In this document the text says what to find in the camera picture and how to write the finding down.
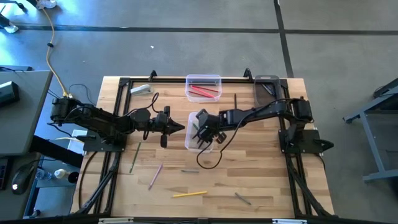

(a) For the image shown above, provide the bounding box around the clear plastic bottle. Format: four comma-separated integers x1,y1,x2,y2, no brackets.
35,167,53,182

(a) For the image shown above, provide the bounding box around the bright red pencil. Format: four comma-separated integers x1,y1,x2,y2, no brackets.
190,85,216,98

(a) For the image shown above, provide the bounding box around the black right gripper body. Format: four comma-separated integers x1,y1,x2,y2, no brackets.
196,109,227,144

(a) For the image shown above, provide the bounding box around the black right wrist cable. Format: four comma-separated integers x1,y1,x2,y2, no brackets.
196,111,249,170

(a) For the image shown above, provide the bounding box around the grey stapler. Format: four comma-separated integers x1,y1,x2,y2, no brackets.
130,84,154,96

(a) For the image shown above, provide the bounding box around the olive green pencil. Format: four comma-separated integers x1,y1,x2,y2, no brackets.
129,141,142,174

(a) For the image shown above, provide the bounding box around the black desktop device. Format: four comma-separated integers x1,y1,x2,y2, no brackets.
0,80,21,108

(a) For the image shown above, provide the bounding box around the black keyboard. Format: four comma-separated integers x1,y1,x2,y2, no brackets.
0,157,9,191

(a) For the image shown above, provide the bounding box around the silver metal bracket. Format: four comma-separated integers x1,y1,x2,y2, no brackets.
98,217,135,224
272,218,308,224

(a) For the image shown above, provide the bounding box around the yellow pencil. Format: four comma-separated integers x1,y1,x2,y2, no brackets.
171,190,208,198

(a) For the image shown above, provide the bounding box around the black computer mouse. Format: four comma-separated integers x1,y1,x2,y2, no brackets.
11,164,35,196

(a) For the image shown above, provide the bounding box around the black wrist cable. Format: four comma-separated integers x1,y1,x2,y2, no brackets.
196,111,249,170
124,91,160,118

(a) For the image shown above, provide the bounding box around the clear wide plastic bin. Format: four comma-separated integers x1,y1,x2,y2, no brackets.
185,73,223,103

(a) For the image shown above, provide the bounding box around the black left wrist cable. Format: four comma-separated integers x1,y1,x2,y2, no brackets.
124,91,160,118

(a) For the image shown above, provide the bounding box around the pink mechanical pencil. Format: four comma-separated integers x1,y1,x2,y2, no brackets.
147,163,164,192

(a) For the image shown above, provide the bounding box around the smoky grey plastic bin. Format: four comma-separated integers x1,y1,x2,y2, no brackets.
253,74,283,108

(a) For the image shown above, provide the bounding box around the yellow extension cable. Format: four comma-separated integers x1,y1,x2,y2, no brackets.
39,6,70,96

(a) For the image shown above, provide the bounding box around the grey desk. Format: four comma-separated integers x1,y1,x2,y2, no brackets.
0,70,54,157

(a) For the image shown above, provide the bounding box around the grey metal table leg frame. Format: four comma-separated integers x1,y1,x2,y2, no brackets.
343,77,398,183

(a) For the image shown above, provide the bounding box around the clear narrow plastic bin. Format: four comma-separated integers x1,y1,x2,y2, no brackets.
184,111,215,154

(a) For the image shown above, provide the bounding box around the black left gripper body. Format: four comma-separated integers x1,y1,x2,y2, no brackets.
150,106,171,149

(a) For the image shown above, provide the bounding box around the black round cap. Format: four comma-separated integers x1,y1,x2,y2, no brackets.
67,170,80,184

